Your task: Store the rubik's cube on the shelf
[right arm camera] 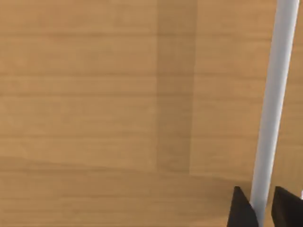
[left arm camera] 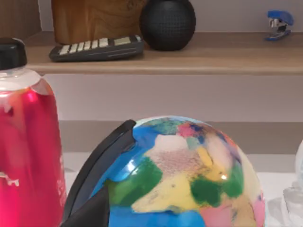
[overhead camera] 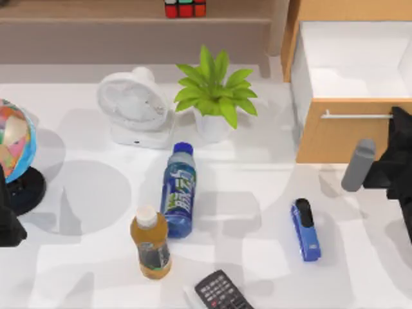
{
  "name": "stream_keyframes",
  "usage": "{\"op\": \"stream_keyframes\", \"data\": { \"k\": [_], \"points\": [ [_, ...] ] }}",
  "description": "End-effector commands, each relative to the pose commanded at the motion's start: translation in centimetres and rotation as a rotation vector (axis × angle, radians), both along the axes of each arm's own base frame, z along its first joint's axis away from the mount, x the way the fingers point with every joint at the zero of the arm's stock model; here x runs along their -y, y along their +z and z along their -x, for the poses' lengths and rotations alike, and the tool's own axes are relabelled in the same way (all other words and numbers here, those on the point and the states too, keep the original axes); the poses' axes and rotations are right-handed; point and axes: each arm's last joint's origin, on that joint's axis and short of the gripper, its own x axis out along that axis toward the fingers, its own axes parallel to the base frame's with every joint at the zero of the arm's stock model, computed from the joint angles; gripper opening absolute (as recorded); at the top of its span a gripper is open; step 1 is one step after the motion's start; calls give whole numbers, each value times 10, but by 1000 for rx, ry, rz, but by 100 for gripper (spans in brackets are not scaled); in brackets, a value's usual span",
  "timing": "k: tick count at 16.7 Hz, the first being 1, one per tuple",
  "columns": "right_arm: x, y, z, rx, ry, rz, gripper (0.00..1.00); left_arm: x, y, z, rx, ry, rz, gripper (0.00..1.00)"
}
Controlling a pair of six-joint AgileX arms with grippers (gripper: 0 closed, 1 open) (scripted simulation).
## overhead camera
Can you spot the pale wooden drawer front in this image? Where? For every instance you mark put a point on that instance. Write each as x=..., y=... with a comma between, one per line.
x=341, y=141

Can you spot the colourful puzzle cube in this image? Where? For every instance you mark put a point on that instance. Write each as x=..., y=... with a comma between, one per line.
x=185, y=8

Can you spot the wooden open shelf unit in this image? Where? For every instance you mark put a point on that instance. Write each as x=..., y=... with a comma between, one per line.
x=135, y=35

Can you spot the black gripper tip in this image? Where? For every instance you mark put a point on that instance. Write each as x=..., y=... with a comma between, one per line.
x=8, y=219

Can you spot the blue and black stapler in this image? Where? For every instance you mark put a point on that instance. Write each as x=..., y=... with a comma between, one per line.
x=305, y=230

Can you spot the green plant in white pot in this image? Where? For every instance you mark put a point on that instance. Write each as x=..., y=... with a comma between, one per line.
x=214, y=93

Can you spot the white drawer box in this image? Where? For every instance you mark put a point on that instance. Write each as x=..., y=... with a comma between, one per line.
x=354, y=58

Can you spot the amber bottle with white cap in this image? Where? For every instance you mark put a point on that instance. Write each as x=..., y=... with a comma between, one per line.
x=150, y=241

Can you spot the blue bottle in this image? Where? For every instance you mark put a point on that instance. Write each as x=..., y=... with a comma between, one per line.
x=179, y=193

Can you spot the colourful globe on black stand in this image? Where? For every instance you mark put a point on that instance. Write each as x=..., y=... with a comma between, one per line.
x=14, y=141

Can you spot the wooden cupboard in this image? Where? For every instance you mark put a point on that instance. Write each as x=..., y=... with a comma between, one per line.
x=291, y=42

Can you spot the white desk fan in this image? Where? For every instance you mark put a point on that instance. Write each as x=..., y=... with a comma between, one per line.
x=133, y=103

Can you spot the black calculator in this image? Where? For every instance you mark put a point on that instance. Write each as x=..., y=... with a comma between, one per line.
x=220, y=291

